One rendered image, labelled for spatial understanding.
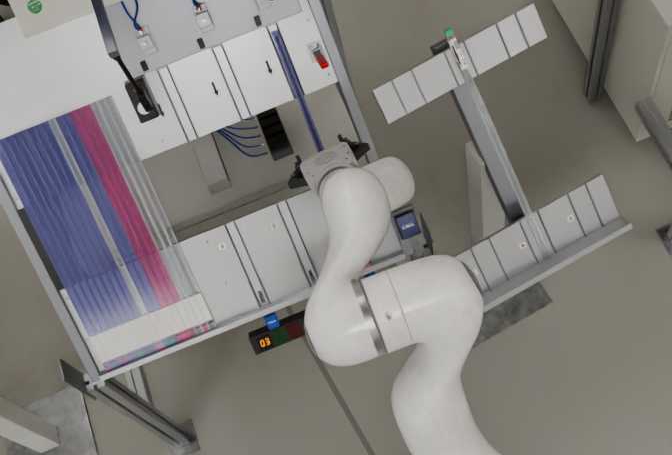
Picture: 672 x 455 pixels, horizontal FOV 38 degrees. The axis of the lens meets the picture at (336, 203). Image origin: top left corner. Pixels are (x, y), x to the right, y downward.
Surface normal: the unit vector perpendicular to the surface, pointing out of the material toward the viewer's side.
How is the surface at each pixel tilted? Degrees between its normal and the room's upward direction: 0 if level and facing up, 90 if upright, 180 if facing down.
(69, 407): 0
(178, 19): 44
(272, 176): 0
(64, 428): 0
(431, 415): 49
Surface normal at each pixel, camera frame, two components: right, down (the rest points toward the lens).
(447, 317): 0.16, 0.37
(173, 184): -0.15, -0.41
